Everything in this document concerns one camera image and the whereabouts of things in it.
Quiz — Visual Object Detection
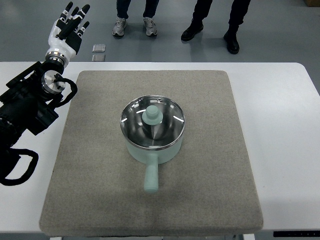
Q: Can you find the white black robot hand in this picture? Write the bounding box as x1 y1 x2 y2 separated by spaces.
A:
45 2 91 67

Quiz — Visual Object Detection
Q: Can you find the glass lid with green knob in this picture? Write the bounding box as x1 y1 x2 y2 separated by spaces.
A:
120 95 186 151

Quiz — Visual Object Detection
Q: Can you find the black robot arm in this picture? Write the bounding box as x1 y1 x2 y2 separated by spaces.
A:
0 59 78 186

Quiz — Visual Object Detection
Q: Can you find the upper metal floor plate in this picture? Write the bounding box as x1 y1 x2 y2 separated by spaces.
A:
92 44 106 53

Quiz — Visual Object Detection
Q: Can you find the metal floor plate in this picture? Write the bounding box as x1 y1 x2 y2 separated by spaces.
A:
92 54 106 62
92 44 106 53

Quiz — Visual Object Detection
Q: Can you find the lower metal floor plate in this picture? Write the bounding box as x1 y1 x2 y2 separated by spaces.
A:
92 54 106 62

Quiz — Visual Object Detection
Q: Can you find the person in grey sneakers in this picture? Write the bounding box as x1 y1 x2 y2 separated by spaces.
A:
112 0 160 38

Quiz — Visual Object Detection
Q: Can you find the mint green saucepan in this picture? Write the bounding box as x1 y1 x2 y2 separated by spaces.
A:
125 131 184 194

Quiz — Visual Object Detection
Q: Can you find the person in black boots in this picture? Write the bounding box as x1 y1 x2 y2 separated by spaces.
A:
180 0 252 55

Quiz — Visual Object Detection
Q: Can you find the grey felt mat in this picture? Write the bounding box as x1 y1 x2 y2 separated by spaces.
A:
39 70 264 237

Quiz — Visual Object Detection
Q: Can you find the black control panel strip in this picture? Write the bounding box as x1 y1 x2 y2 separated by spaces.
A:
273 230 320 238

